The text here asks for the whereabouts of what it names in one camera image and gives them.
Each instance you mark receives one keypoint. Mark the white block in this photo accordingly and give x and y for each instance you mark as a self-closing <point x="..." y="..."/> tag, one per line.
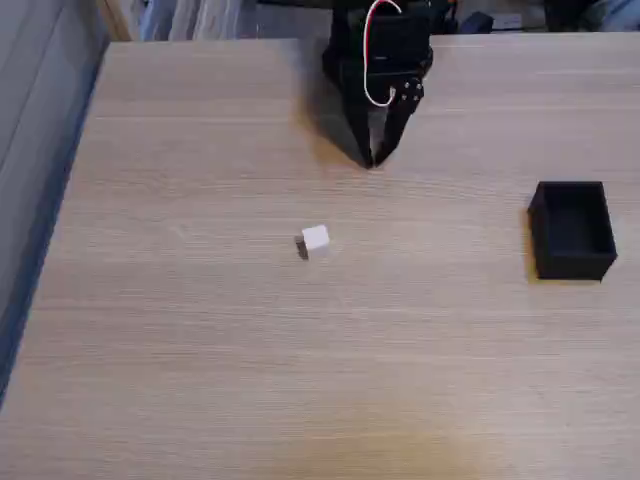
<point x="317" y="242"/>

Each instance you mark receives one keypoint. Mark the black open box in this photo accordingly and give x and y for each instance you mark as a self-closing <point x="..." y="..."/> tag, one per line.
<point x="572" y="235"/>

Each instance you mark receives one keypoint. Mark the small black device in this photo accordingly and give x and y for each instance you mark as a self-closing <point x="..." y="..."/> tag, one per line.
<point x="475" y="22"/>

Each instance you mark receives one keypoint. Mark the pale hanging cloth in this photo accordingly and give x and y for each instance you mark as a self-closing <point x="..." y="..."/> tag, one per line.
<point x="220" y="19"/>

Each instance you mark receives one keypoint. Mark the blue fabric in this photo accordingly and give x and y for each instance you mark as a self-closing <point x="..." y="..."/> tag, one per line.
<point x="620" y="14"/>

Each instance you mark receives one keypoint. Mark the light wooden beam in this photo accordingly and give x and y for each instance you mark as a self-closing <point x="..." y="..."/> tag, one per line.
<point x="114" y="19"/>

